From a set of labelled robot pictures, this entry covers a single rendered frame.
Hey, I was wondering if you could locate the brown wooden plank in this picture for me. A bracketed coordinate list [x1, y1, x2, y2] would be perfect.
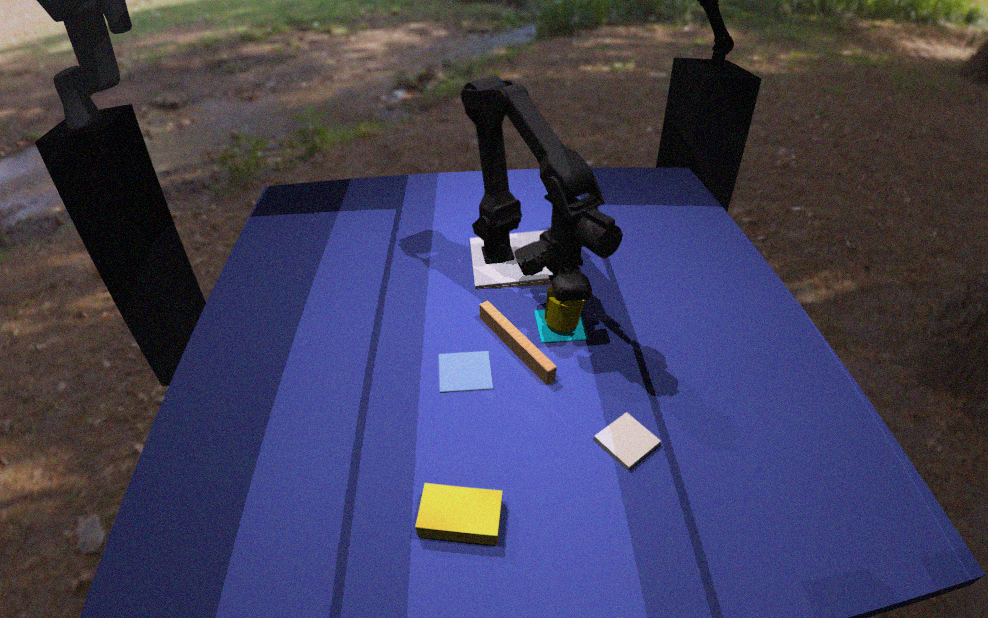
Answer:
[479, 301, 557, 385]

